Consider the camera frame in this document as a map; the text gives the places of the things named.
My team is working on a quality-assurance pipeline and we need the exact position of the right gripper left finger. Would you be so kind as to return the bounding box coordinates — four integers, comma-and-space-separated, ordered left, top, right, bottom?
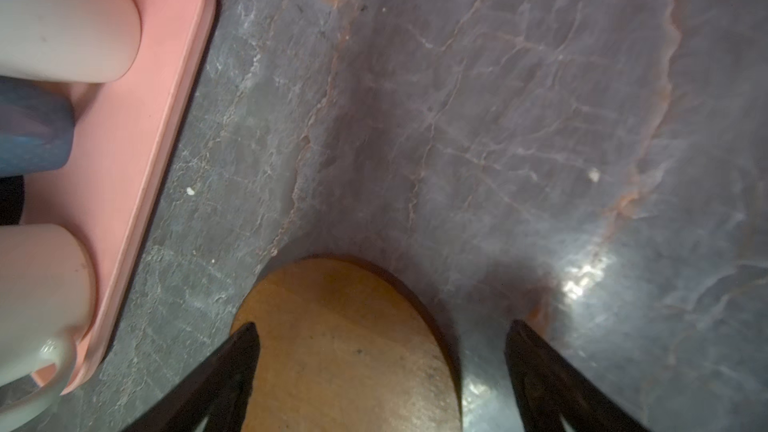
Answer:
125, 322, 260, 431

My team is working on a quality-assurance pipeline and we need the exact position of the black mug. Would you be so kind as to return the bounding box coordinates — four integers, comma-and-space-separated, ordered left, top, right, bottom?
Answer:
0, 176, 24, 226

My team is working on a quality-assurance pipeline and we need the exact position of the white mug right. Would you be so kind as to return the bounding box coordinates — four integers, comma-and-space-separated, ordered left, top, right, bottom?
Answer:
1, 0, 141, 83

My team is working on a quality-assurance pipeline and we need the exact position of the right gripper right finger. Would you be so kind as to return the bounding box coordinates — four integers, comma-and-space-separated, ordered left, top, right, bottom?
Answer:
505, 320, 646, 431

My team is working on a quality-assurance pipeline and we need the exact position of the red inside white mug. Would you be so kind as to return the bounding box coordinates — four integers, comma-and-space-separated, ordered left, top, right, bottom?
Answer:
1, 224, 96, 431

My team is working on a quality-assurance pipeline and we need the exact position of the blue mug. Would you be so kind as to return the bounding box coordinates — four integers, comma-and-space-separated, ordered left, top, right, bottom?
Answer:
1, 77, 75, 178

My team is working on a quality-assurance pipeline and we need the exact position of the brown wooden round coaster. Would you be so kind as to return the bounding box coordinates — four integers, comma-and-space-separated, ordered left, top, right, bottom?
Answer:
233, 258, 462, 431

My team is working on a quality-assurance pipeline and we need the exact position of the pink tray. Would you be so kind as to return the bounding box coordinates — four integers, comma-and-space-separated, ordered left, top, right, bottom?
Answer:
21, 0, 216, 389

